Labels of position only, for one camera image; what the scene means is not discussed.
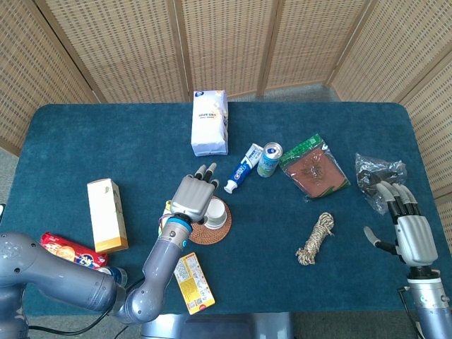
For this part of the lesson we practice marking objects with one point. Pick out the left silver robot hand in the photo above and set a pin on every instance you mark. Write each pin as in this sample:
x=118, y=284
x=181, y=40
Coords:
x=192, y=197

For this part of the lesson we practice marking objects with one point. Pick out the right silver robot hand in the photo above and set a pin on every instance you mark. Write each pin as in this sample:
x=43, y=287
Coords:
x=416, y=240

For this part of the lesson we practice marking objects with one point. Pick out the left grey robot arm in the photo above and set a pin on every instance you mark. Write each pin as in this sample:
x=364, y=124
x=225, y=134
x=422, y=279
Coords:
x=166, y=254

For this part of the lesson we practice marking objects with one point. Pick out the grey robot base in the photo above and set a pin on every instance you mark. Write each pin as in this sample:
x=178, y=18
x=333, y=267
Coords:
x=229, y=328

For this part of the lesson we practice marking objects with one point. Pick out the green lip balm blister pack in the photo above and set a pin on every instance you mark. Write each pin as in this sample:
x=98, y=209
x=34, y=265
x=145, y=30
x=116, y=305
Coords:
x=167, y=206

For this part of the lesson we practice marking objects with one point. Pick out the woven folding screen panel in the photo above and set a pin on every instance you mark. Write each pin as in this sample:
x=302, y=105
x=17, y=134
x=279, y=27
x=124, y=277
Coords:
x=388, y=53
x=28, y=70
x=226, y=42
x=310, y=42
x=123, y=53
x=445, y=212
x=434, y=123

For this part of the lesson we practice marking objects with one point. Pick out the round woven brown coaster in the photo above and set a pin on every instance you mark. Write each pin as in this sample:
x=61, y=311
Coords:
x=215, y=236

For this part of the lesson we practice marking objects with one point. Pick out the blue white toothpaste tube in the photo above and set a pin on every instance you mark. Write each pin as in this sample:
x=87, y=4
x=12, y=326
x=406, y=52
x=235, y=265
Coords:
x=243, y=169

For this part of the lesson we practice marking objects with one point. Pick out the white paper bag package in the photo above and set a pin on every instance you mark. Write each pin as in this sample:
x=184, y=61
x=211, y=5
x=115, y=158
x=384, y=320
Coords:
x=210, y=127

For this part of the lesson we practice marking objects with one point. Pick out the clear plastic bag dark contents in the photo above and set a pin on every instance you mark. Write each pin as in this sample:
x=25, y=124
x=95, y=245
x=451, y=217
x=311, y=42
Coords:
x=374, y=173

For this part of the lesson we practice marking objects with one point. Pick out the light green drink can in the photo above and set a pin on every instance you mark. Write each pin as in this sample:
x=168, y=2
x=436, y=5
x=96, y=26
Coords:
x=268, y=162

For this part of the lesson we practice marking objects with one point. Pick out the tall cream carton box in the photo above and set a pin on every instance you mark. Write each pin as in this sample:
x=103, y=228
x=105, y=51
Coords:
x=106, y=215

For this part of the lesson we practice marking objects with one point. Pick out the yellow printed flat box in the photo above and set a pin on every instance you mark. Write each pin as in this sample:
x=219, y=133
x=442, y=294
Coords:
x=196, y=286

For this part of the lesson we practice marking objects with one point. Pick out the blue can white lid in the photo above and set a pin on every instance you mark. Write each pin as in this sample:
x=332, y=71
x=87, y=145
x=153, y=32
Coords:
x=118, y=273

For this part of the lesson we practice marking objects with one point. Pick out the blue felt table cover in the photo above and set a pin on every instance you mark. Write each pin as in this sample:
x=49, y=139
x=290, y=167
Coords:
x=88, y=141

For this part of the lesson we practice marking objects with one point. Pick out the green packaged brown cloth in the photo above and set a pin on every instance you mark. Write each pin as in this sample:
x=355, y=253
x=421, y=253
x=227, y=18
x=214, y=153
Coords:
x=314, y=173

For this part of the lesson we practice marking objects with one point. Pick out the red biscuit packet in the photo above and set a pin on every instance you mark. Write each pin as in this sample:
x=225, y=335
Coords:
x=67, y=250

